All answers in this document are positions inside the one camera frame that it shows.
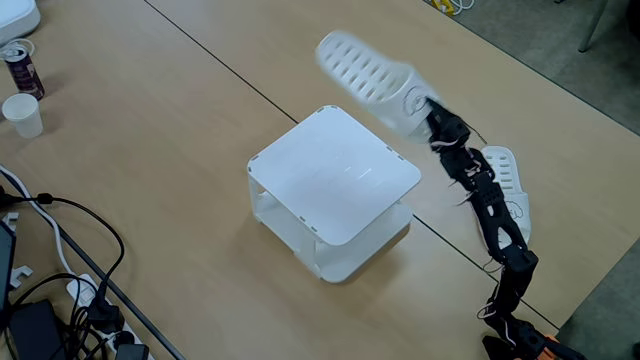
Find black power plug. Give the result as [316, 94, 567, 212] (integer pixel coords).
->
[87, 294, 126, 334]

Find white power strip cable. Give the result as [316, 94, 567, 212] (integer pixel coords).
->
[0, 164, 76, 281]

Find flat black power brick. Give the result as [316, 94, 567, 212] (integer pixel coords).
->
[7, 298, 66, 360]

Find dark purple drink can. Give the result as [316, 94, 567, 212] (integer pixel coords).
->
[2, 44, 46, 101]

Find white paper cup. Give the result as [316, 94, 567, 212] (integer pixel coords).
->
[1, 92, 45, 140]

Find tall black power adapter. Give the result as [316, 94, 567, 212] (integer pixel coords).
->
[112, 329, 137, 349]

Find white power strip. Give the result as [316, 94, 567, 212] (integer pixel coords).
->
[65, 273, 156, 360]

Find grey chair leg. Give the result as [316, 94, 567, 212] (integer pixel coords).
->
[578, 0, 610, 54]

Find white dog-print slipper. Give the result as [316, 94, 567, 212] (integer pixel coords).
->
[477, 144, 532, 251]
[314, 29, 444, 146]

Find wide black power adapter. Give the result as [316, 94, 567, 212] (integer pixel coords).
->
[114, 343, 151, 360]

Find black cable with ferrite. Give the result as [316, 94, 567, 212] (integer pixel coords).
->
[0, 192, 126, 306]

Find white plastic shoe rack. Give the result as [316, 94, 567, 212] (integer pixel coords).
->
[246, 103, 423, 285]

